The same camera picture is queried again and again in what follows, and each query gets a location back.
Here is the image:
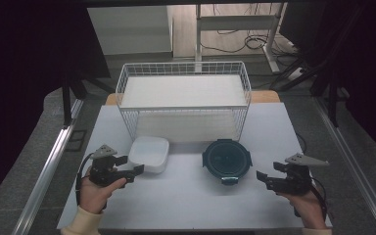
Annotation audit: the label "dark floor vent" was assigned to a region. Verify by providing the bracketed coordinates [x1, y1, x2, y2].
[66, 129, 87, 152]

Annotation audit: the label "hand-held gripper cable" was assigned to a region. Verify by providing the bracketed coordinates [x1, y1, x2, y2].
[309, 182, 328, 219]
[74, 153, 94, 207]

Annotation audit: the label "left hand-held gripper cable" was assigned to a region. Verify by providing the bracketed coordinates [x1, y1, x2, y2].
[74, 153, 94, 207]

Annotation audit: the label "black stand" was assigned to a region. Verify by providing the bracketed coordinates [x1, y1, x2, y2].
[270, 3, 370, 128]
[60, 74, 116, 128]

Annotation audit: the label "white wire rack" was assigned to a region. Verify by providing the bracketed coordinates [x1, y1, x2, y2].
[115, 61, 253, 143]

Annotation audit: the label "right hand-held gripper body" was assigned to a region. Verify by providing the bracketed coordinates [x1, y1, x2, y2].
[266, 152, 330, 197]

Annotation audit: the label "person's left hand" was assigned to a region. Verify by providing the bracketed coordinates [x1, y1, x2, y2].
[78, 169, 127, 214]

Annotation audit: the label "black floor cables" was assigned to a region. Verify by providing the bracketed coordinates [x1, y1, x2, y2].
[199, 28, 303, 57]

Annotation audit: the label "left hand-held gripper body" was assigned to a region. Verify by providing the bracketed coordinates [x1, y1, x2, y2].
[88, 144, 135, 188]

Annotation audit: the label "white square container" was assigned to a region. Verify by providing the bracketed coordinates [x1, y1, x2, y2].
[127, 135, 170, 174]

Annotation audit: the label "right hand-held gripper cable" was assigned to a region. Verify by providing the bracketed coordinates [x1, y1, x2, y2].
[309, 182, 328, 219]

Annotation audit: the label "white desk frame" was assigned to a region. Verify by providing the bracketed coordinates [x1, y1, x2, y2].
[194, 3, 287, 73]

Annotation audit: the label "person's right hand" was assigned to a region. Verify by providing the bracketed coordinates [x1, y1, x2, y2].
[275, 187, 328, 230]

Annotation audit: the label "white cabinet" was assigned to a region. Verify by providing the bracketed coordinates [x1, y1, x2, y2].
[87, 4, 174, 57]

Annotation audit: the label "white power strip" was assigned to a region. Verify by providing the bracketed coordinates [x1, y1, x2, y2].
[287, 67, 305, 81]

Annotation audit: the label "round container with dark lid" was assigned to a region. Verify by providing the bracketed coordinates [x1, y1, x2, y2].
[202, 138, 254, 186]

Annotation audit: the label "metal rail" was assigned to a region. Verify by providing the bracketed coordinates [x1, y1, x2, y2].
[11, 97, 86, 235]
[312, 96, 376, 235]

